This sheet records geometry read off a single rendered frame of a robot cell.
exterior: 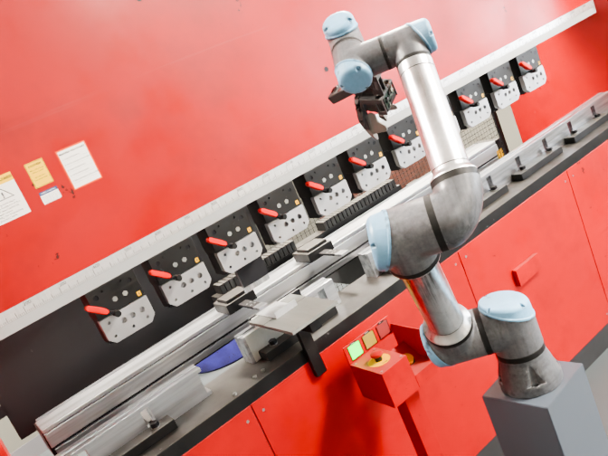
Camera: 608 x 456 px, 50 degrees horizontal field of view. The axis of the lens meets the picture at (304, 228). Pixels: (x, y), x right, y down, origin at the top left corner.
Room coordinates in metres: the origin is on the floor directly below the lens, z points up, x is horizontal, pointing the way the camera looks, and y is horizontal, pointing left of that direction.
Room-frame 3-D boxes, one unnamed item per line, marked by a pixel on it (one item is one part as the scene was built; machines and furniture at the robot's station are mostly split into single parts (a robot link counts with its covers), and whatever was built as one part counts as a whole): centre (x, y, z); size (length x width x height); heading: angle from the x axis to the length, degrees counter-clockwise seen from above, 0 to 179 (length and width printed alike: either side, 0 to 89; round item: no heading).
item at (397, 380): (1.84, -0.09, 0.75); 0.20 x 0.16 x 0.18; 119
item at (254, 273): (2.03, 0.21, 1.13); 0.10 x 0.02 x 0.10; 120
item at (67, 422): (2.48, 0.01, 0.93); 2.30 x 0.14 x 0.10; 120
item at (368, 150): (2.32, -0.29, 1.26); 0.15 x 0.09 x 0.17; 120
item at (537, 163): (2.69, -1.03, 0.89); 0.30 x 0.05 x 0.03; 120
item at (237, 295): (2.16, 0.29, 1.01); 0.26 x 0.12 x 0.05; 30
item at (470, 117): (2.62, -0.81, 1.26); 0.15 x 0.09 x 0.17; 120
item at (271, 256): (2.48, 0.23, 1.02); 0.37 x 0.06 x 0.04; 120
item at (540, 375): (1.41, -0.36, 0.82); 0.15 x 0.15 x 0.10
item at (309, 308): (1.90, 0.14, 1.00); 0.26 x 0.18 x 0.01; 30
